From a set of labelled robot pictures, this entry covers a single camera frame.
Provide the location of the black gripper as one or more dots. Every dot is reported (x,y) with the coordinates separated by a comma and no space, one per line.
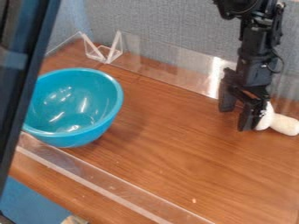
(245,84)

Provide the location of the brown white plush mushroom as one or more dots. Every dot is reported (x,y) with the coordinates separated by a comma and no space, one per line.
(278,122)

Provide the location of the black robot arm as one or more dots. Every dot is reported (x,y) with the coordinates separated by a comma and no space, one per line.
(261,26)

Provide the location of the blue plastic bowl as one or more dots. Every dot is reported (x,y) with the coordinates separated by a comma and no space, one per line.
(74,106)

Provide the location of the clear acrylic back barrier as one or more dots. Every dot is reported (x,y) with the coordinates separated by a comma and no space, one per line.
(197,71)

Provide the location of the clear acrylic barrier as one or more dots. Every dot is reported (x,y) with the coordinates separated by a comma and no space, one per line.
(197,71)
(129,195)
(63,43)

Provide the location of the clear acrylic front barrier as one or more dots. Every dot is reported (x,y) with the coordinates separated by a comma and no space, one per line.
(129,195)

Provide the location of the clear acrylic left barrier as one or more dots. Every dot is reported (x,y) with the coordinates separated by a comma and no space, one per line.
(63,43)

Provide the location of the clear acrylic corner bracket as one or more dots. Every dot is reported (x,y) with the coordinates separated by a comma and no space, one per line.
(102,53)

